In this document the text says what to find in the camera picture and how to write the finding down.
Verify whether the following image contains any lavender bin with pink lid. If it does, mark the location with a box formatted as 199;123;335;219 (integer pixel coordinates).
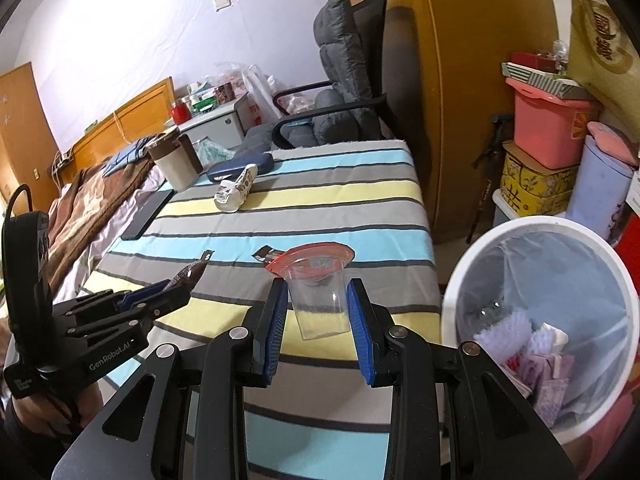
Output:
565;121;640;244

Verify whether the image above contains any pink drink carton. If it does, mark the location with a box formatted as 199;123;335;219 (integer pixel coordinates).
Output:
500;355;534;397

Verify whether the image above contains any dark red box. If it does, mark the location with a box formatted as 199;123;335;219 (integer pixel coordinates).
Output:
511;51;562;74

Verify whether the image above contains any green plastic bag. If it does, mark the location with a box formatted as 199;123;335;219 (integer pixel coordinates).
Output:
192;137;237;162

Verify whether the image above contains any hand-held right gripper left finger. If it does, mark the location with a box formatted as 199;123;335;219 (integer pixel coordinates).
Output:
52;276;291;480

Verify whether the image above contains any white crumpled paper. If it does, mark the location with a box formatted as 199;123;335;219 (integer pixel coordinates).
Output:
537;324;569;356

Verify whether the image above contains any person's left hand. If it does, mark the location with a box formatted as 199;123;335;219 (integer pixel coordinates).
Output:
15;385;103;436

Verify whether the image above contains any black office chair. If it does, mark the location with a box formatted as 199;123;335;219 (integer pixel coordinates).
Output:
272;0;403;150

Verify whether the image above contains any wooden wardrobe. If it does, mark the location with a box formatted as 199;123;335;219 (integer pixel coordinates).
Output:
410;0;556;246

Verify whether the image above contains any brown beige thermos jug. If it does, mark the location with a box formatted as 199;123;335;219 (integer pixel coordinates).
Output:
145;127;204;192

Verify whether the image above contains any yellow patterned box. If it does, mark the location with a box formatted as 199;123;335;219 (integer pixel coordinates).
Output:
500;141;583;217

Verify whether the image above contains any dark blue glasses case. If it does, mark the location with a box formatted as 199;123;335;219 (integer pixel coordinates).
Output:
206;152;275;183

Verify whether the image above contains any pink plastic stool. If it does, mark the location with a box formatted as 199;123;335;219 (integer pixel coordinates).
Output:
560;395;637;463

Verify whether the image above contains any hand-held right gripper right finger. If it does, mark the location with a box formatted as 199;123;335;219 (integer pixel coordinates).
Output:
346;276;576;480

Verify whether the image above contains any brown blanket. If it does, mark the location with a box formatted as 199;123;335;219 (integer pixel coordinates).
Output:
47;160;157;288

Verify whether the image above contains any lavender knitted cloth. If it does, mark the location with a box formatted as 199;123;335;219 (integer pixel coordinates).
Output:
472;310;556;362

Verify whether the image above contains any red gift box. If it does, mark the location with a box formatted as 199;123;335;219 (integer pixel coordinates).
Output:
612;230;640;273

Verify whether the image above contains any black chair grey cushion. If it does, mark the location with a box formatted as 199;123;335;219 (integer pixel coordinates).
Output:
239;0;381;156

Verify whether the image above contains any pink plastic bucket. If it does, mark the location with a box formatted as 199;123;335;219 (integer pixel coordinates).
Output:
505;77;603;170

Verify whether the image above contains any clear cup with red lid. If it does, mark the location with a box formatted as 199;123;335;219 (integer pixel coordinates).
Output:
265;242;355;342

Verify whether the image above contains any grey striped box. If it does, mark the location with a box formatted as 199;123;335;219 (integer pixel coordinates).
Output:
501;61;596;102

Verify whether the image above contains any wooden door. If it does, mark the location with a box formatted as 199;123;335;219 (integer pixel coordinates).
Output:
0;62;62;202

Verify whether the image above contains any brown snack wrapper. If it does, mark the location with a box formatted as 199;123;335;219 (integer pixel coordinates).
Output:
167;251;215;287

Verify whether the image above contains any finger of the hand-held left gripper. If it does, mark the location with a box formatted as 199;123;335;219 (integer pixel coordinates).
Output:
117;262;206;311
120;287;193;323

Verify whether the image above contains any white plastic bag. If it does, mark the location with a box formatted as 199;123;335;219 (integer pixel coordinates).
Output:
242;65;284;122

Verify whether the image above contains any wooden headboard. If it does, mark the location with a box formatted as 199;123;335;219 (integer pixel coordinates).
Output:
70;76;177;172

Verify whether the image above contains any purple drink carton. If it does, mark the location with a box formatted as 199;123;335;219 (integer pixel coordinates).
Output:
520;352;577;427

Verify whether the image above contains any white round bin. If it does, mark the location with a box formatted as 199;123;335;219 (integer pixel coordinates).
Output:
440;215;640;448

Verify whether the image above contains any gold paper bag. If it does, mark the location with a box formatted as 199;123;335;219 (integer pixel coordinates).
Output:
565;0;640;128

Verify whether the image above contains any white nightstand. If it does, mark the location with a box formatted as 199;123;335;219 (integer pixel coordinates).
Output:
177;95;252;150

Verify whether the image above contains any blue folded cloth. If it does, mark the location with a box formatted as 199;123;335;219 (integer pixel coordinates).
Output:
102;137;157;177

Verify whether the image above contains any black tablet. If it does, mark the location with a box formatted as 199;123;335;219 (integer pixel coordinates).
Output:
121;187;175;241

